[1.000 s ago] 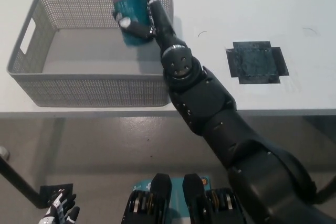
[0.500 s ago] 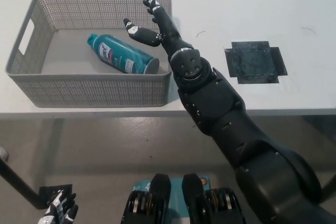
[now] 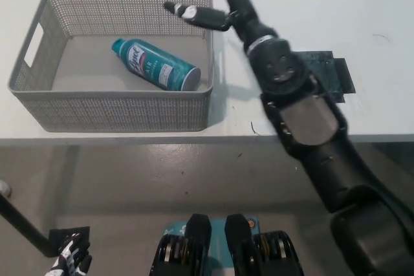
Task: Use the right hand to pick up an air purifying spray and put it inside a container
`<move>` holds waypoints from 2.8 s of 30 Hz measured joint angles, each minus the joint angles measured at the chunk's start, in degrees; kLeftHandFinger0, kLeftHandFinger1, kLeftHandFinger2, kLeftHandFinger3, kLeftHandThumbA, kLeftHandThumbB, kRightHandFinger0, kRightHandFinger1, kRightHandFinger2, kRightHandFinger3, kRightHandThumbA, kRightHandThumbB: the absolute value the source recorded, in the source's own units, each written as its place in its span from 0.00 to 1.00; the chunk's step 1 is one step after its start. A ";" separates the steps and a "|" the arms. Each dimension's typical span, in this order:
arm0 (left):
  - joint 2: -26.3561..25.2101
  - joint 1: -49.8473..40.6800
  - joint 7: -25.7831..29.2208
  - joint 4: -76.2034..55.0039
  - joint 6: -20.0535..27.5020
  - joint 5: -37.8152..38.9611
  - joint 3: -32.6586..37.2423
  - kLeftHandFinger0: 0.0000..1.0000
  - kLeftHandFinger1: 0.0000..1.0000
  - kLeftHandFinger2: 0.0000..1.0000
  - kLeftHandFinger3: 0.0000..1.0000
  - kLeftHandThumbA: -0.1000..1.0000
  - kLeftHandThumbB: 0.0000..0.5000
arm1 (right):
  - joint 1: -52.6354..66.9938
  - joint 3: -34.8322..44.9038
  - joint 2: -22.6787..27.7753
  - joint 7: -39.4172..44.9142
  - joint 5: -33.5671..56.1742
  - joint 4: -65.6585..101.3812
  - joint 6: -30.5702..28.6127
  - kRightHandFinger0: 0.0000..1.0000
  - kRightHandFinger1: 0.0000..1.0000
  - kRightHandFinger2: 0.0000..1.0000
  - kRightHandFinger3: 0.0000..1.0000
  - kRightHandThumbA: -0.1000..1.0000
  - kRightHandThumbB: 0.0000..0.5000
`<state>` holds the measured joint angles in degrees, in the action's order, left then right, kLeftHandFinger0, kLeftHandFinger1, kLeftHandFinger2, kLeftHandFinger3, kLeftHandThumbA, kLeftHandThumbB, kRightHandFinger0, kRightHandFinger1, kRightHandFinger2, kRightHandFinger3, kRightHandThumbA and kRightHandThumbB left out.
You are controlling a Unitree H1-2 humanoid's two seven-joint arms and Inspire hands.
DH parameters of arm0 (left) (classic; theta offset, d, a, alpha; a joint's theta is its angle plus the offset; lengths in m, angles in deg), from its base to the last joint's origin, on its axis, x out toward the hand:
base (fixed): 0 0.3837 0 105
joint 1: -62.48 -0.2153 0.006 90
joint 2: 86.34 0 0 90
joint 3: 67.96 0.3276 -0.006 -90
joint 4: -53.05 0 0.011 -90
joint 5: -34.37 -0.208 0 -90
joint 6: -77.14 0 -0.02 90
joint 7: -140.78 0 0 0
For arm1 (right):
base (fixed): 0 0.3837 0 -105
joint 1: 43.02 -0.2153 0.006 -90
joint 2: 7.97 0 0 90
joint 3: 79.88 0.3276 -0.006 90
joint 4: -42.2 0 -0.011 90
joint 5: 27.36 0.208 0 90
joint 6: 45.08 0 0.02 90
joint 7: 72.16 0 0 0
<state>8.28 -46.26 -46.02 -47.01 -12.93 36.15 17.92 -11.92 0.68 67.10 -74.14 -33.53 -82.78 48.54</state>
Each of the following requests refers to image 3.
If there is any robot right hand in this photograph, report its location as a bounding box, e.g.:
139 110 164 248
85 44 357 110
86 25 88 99
163 0 281 52

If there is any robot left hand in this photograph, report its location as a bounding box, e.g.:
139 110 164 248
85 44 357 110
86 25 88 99
48 231 93 276

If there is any teal Lysol air spray can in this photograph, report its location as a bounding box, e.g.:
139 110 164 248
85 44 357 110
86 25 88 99
111 37 202 92

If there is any black tape square marker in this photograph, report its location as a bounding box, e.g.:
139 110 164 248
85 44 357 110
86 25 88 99
290 50 357 104
48 225 91 251

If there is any black metal stand leg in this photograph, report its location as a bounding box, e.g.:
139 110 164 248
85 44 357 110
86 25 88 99
0 193 58 258

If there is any grey caster wheel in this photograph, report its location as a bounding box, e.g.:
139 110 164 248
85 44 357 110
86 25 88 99
0 178 12 198

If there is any grey perforated plastic basket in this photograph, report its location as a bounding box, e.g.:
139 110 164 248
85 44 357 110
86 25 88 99
6 0 215 133

